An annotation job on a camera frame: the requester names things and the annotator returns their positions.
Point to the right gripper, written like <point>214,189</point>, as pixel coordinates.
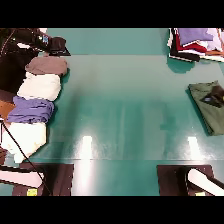
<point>217,93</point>

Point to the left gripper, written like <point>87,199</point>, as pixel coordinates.
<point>59,46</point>

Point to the olive green shirt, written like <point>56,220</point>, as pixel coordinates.
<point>210,115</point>

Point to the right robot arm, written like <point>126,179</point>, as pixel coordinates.
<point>201,180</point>

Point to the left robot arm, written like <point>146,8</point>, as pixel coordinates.
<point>20,36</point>

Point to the grey-brown garment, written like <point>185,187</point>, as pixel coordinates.
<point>46,65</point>

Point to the orange garment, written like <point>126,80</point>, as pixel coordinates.
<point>215,52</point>

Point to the cream white garment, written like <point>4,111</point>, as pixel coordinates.
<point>40,86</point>

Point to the red garment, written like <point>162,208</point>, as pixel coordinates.
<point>196,48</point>

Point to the pale lilac garment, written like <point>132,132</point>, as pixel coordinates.
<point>215,41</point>

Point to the purple garment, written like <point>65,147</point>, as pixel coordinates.
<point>31,110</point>
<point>194,34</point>

